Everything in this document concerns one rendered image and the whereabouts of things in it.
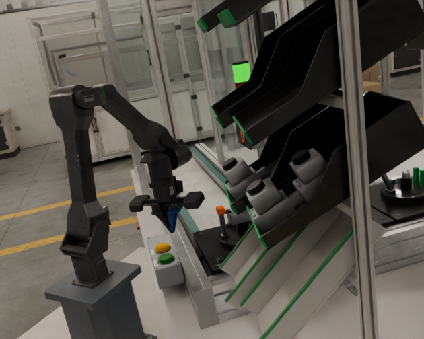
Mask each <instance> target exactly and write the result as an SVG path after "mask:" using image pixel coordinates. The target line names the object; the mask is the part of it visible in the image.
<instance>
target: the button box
mask: <svg viewBox="0 0 424 339"><path fill-rule="evenodd" d="M164 242H166V243H168V244H169V247H170V248H169V249H168V250H167V251H164V252H156V250H155V246H156V245H157V244H159V243H164ZM147 243H148V247H149V252H150V256H151V260H152V263H153V268H154V271H155V275H156V278H157V283H158V287H159V289H165V288H168V287H172V286H175V285H179V284H182V283H185V279H184V273H183V269H182V263H181V261H180V258H179V256H178V253H177V251H176V248H175V246H174V243H173V241H172V238H171V236H170V233H164V234H161V235H156V236H153V237H148V238H147ZM165 253H171V254H172V255H173V257H174V259H173V260H172V261H171V262H169V263H167V264H160V263H159V261H158V258H159V256H160V255H162V254H165Z"/></svg>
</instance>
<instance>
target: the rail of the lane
mask: <svg viewBox="0 0 424 339"><path fill-rule="evenodd" d="M161 224H162V227H163V229H164V232H165V233H170V232H169V231H168V229H167V228H166V226H165V225H164V224H163V223H162V222H161ZM170 236H171V238H172V241H173V243H174V246H175V248H176V251H177V253H178V256H179V258H180V261H181V263H182V269H183V273H184V279H185V283H184V286H185V288H186V292H187V293H188V297H189V299H190V302H191V304H192V308H193V309H194V312H195V315H196V317H197V320H198V323H199V326H200V328H201V329H203V328H208V327H210V326H214V325H217V324H219V319H218V315H217V308H216V304H215V298H214V294H213V287H212V285H211V283H210V281H209V279H208V277H207V275H206V273H205V271H204V269H203V267H202V265H201V262H203V257H202V255H201V253H200V251H199V249H198V247H195V248H193V246H192V244H191V242H190V240H189V238H188V236H187V234H186V232H185V230H184V228H183V226H182V224H181V222H180V219H179V218H178V215H177V219H176V227H175V232H174V233H170Z"/></svg>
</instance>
